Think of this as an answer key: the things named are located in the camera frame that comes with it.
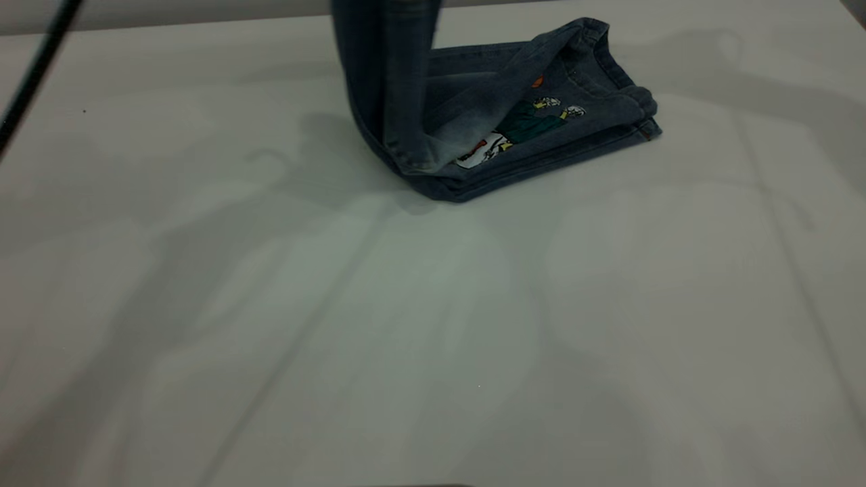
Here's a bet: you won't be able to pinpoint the blue denim pants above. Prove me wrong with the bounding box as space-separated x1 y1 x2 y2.
330 0 662 204

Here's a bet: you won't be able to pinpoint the thin black cable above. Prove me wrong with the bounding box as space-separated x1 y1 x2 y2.
0 0 86 160

